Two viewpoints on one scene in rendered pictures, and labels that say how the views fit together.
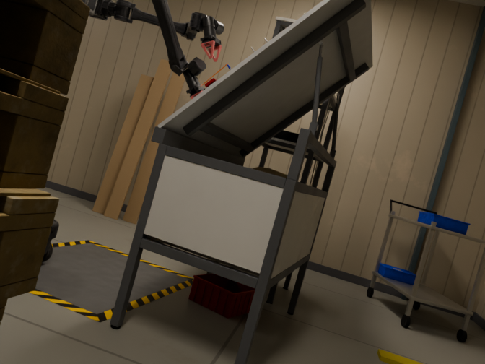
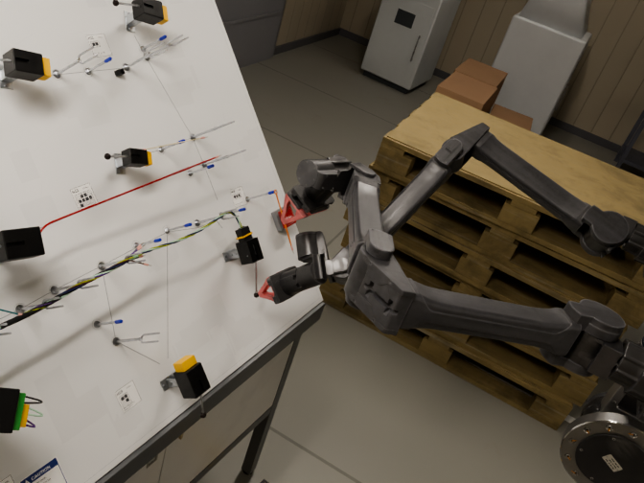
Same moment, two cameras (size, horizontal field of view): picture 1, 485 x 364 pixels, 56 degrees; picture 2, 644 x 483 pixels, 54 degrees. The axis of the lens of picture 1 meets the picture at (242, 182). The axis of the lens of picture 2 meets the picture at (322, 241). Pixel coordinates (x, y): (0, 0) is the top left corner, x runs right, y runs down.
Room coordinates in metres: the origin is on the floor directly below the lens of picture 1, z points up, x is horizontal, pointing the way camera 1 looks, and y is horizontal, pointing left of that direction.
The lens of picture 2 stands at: (3.37, 0.51, 2.01)
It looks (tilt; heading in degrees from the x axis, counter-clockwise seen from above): 33 degrees down; 186
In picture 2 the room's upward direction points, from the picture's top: 18 degrees clockwise
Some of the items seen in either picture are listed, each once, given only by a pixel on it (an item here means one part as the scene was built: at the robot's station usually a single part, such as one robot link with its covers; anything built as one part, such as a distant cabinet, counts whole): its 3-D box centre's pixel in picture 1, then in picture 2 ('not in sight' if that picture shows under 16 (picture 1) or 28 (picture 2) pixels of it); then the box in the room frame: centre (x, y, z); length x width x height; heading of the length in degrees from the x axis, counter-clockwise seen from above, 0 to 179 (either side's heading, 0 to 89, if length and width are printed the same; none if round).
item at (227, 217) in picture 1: (252, 209); not in sight; (2.36, -0.09, 0.60); 1.17 x 0.58 x 0.40; 163
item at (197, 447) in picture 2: not in sight; (229, 411); (2.18, 0.28, 0.60); 0.55 x 0.03 x 0.39; 163
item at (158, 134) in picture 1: (208, 152); (177, 416); (2.45, 0.22, 0.83); 1.18 x 0.05 x 0.06; 163
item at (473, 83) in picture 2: not in sight; (481, 127); (-1.69, 0.91, 0.35); 1.25 x 0.85 x 0.70; 168
